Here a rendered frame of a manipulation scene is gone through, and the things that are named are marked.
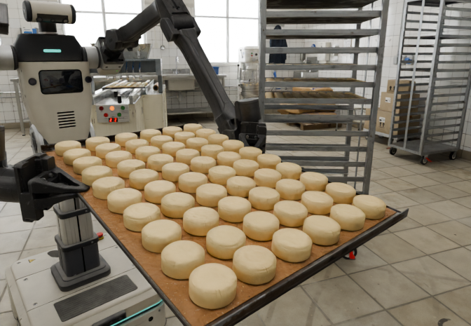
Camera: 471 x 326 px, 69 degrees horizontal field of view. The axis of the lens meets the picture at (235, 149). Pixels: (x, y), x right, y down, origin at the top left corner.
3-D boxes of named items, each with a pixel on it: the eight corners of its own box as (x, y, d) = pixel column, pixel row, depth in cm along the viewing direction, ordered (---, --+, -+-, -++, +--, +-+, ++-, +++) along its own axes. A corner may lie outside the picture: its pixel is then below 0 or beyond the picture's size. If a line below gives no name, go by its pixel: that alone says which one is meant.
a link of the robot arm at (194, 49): (186, 23, 112) (156, 25, 105) (193, 11, 108) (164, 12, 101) (247, 139, 108) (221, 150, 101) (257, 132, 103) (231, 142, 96)
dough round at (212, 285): (210, 318, 33) (211, 302, 32) (179, 291, 36) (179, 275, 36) (245, 294, 37) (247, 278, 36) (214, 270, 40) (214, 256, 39)
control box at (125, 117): (98, 122, 271) (96, 104, 268) (130, 120, 275) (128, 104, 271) (97, 123, 268) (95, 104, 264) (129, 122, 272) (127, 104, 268)
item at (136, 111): (114, 177, 355) (106, 89, 332) (148, 174, 360) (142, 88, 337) (100, 205, 288) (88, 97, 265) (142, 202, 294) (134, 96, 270)
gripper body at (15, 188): (24, 165, 53) (-21, 162, 54) (33, 223, 56) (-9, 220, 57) (49, 152, 59) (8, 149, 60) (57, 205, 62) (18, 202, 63)
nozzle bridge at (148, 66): (93, 92, 360) (89, 58, 352) (163, 90, 372) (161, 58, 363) (85, 95, 329) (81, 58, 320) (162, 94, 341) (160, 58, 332)
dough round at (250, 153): (238, 162, 73) (239, 153, 73) (238, 153, 78) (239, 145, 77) (262, 163, 73) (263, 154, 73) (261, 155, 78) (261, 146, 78)
